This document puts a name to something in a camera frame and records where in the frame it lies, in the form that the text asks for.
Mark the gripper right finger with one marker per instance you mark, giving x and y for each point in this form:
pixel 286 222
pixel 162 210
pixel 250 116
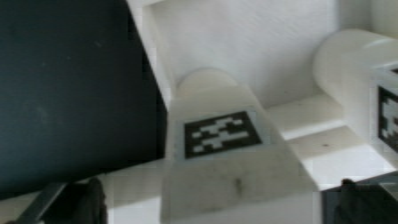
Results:
pixel 361 201

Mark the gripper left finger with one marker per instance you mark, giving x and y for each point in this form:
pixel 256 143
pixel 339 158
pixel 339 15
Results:
pixel 67 204

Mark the white chair leg small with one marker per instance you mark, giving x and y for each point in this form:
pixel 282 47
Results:
pixel 234 181

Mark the white chair leg with tag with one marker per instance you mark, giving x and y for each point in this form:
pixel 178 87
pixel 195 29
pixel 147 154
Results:
pixel 355 75

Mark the white chair seat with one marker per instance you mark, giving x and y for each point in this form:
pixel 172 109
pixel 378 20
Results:
pixel 256 38

